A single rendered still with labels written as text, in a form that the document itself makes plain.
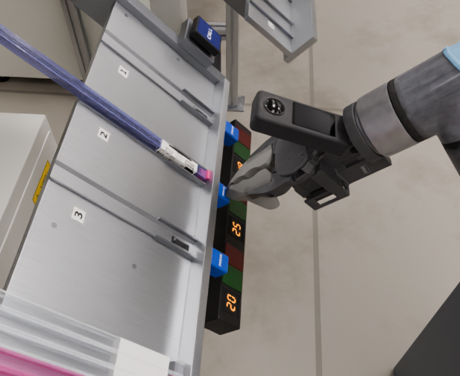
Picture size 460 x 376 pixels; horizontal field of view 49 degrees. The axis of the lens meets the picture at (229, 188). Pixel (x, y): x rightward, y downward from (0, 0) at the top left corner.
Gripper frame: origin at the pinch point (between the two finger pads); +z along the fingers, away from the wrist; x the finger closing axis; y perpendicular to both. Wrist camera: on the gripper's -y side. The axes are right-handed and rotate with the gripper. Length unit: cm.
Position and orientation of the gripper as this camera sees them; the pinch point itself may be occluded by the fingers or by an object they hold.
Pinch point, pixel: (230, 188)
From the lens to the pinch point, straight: 67.2
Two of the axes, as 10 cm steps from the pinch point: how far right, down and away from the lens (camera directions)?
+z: -7.3, 3.9, 5.7
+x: 0.7, -7.8, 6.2
